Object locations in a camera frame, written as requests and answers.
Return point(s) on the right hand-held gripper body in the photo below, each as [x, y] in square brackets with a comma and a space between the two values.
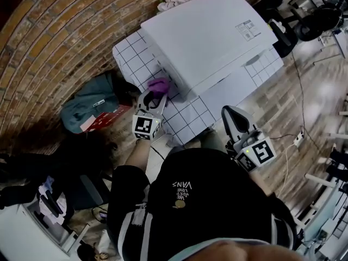
[259, 152]

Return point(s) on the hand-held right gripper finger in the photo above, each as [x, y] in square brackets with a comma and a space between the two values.
[249, 122]
[228, 124]

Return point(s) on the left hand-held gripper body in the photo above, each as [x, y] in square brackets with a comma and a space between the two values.
[142, 126]

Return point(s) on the purple cloth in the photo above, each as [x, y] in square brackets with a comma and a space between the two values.
[159, 85]

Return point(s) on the person's right forearm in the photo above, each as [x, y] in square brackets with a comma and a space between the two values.
[261, 181]

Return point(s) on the person's left forearm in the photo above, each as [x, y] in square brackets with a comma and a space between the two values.
[137, 155]

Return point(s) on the person's right hand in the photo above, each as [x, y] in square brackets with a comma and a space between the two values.
[253, 139]

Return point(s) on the white grid-pattern cabinet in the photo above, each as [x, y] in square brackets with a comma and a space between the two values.
[185, 121]

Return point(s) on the red cardboard box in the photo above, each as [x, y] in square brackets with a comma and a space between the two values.
[104, 120]

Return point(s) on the white power strip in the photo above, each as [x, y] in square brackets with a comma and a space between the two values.
[299, 138]

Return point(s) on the grey-green backpack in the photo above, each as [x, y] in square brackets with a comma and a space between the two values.
[89, 102]

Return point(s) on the person's black t-shirt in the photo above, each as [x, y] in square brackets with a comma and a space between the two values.
[195, 200]

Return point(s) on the dark grey chair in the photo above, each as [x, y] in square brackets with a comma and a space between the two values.
[91, 192]

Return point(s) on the black office chair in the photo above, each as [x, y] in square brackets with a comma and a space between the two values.
[282, 34]

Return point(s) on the pile of black clothing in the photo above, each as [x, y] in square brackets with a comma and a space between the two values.
[54, 159]

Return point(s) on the black smartphone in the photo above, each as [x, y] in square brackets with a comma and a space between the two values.
[103, 215]

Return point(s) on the person's face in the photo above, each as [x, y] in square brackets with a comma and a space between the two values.
[239, 251]

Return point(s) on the black round-back chair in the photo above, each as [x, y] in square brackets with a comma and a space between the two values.
[318, 20]

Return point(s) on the white appliance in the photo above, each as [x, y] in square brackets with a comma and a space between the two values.
[30, 232]

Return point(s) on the white desk frame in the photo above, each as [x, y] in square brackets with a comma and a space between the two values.
[326, 189]

